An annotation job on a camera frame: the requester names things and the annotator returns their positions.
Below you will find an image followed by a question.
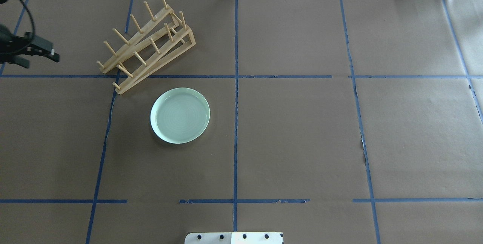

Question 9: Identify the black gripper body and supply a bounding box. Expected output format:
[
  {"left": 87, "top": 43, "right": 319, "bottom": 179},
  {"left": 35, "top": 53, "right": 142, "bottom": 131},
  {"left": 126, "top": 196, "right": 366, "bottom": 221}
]
[{"left": 0, "top": 24, "right": 34, "bottom": 63}]

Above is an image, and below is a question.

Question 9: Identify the light green ceramic plate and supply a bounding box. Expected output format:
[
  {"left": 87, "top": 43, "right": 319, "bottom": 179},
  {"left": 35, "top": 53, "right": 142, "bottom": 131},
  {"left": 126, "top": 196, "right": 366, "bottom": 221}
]
[{"left": 150, "top": 87, "right": 211, "bottom": 144}]

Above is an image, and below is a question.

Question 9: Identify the wooden dish rack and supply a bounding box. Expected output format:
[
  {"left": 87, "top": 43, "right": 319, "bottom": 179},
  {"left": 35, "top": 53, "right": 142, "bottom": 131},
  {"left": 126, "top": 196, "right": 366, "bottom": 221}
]
[{"left": 97, "top": 0, "right": 196, "bottom": 95}]

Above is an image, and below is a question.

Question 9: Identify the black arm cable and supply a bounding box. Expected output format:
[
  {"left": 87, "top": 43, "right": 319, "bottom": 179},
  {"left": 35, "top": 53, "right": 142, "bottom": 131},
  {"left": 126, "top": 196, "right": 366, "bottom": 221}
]
[{"left": 0, "top": 0, "right": 36, "bottom": 41}]

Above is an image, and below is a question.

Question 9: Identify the white pedestal column base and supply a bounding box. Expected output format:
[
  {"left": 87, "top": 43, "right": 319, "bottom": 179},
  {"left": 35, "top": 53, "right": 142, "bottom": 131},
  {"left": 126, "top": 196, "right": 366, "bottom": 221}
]
[{"left": 184, "top": 232, "right": 284, "bottom": 244}]

